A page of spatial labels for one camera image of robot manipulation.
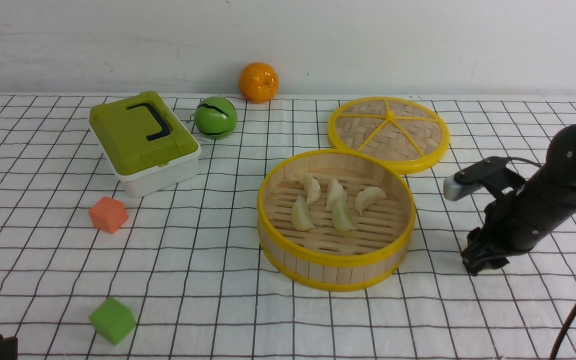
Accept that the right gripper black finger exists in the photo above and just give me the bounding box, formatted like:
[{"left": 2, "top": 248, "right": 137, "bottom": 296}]
[{"left": 461, "top": 252, "right": 501, "bottom": 277}]

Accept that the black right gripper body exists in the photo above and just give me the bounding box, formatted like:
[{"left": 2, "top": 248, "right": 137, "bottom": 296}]
[{"left": 461, "top": 191, "right": 569, "bottom": 268}]

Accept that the pale dumpling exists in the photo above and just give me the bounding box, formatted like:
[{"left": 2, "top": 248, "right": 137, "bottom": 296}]
[
  {"left": 326, "top": 178, "right": 348, "bottom": 212},
  {"left": 298, "top": 173, "right": 322, "bottom": 206},
  {"left": 354, "top": 186, "right": 387, "bottom": 215},
  {"left": 290, "top": 195, "right": 315, "bottom": 231}
]

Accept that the greenish dumpling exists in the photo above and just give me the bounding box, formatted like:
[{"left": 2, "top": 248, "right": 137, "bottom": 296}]
[{"left": 331, "top": 199, "right": 357, "bottom": 233}]

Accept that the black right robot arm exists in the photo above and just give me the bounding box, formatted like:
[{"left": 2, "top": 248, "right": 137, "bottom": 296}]
[{"left": 443, "top": 125, "right": 576, "bottom": 276}]

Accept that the bamboo steamer lid yellow rim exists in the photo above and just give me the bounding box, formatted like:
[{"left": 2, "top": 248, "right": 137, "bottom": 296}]
[{"left": 327, "top": 96, "right": 450, "bottom": 174}]

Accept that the bamboo steamer tray yellow rim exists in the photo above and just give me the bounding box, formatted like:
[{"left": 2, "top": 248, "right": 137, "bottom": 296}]
[{"left": 256, "top": 149, "right": 416, "bottom": 292}]

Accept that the white grid tablecloth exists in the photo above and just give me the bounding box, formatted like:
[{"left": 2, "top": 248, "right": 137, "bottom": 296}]
[{"left": 0, "top": 94, "right": 576, "bottom": 360}]

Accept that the green foam cube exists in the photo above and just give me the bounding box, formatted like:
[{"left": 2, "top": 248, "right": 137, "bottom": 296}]
[{"left": 88, "top": 296, "right": 137, "bottom": 346}]

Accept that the orange foam cube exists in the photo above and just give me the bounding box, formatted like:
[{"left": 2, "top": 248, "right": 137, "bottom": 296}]
[{"left": 87, "top": 196, "right": 130, "bottom": 234}]

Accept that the green lid white lunchbox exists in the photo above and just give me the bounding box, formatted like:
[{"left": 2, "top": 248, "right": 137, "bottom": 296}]
[{"left": 88, "top": 91, "right": 202, "bottom": 198}]

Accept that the orange toy fruit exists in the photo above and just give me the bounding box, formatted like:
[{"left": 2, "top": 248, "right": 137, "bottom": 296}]
[{"left": 238, "top": 62, "right": 279, "bottom": 104}]

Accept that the green ball black stripe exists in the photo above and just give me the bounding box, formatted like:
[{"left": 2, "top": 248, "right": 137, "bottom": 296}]
[{"left": 194, "top": 96, "right": 238, "bottom": 140}]

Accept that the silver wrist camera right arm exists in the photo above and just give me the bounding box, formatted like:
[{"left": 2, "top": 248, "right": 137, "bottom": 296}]
[{"left": 442, "top": 156, "right": 526, "bottom": 202}]

